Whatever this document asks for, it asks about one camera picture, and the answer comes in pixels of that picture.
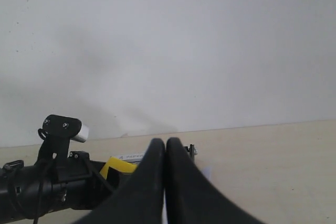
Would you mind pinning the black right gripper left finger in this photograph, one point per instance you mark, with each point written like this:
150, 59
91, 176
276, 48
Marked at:
140, 198

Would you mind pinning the grey paper cutter base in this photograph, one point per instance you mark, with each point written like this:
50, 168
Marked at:
131, 158

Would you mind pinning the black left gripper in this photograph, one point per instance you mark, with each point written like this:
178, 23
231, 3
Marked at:
83, 184

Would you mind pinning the yellow foam cube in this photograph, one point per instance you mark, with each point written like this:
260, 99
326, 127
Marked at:
117, 164

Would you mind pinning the black cutter blade arm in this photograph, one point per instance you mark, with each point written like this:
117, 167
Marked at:
192, 151

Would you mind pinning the white paper sheet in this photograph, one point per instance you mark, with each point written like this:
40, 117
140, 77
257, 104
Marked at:
207, 172

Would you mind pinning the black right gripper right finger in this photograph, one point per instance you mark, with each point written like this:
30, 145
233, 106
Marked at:
190, 197

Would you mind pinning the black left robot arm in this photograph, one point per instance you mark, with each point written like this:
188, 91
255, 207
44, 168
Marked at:
47, 186

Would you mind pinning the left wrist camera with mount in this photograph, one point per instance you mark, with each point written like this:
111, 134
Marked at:
57, 132

